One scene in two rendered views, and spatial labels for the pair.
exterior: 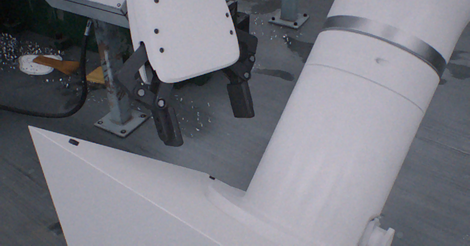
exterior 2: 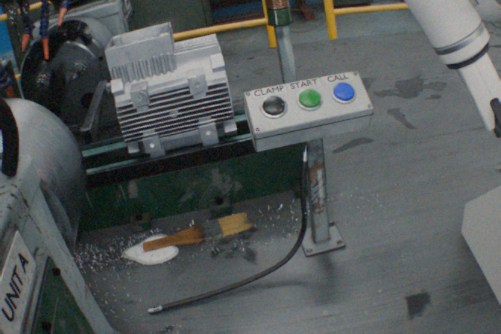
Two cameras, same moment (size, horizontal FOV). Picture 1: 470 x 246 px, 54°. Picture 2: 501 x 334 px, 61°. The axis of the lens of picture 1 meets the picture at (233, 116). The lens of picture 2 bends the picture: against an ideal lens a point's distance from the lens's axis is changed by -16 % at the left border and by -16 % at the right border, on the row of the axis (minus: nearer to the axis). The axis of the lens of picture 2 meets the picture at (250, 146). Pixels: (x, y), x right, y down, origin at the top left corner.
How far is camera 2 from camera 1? 0.65 m
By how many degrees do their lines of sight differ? 30
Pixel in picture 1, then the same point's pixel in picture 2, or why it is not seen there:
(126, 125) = (332, 238)
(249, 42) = not seen: hidden behind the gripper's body
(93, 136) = (320, 262)
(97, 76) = (233, 227)
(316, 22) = not seen: hidden behind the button
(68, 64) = (186, 234)
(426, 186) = not seen: outside the picture
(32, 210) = (379, 323)
